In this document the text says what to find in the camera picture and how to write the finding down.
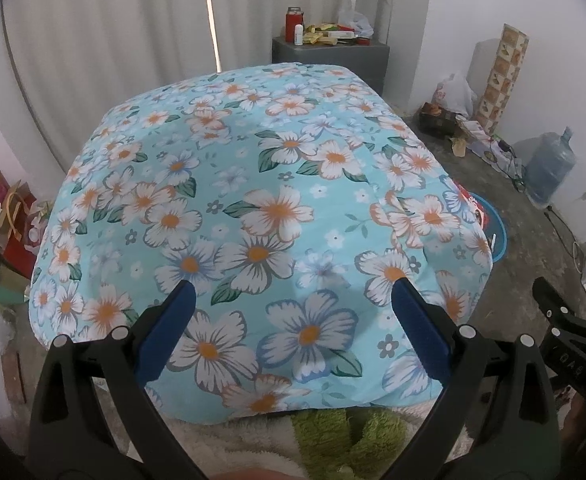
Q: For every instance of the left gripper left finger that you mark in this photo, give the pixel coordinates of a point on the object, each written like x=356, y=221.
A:
x=69, y=434

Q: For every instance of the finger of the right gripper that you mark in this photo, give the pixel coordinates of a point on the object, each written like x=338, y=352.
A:
x=563, y=321

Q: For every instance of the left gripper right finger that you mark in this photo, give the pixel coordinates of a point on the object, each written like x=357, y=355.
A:
x=519, y=436

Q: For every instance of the red white peanut bag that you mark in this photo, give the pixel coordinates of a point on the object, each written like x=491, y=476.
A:
x=473, y=207

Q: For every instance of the blue mesh trash basket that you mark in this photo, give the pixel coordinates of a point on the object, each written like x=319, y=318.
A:
x=494, y=228

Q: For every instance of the large blue water jug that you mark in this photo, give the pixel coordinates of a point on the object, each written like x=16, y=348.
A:
x=550, y=164

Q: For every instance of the white fluffy blanket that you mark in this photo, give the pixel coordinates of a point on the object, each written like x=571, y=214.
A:
x=334, y=443

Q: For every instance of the red gift bag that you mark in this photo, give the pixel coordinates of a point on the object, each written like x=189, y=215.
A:
x=19, y=252

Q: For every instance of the dark cardboard box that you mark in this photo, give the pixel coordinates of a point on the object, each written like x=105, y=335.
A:
x=437, y=121

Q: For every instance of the white plastic shopping bag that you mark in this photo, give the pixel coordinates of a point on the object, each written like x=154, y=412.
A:
x=455, y=94

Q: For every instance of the patterned rolled mat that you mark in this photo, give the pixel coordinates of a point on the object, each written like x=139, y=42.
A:
x=512, y=47

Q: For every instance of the grey bedside cabinet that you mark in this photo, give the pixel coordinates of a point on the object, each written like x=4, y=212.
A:
x=367, y=61

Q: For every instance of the clear plastic bag on cabinet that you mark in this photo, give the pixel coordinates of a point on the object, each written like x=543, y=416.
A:
x=351, y=18

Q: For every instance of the small white bottle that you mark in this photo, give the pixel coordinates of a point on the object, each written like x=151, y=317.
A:
x=298, y=37

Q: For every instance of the white curtain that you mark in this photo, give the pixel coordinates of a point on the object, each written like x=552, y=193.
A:
x=64, y=63

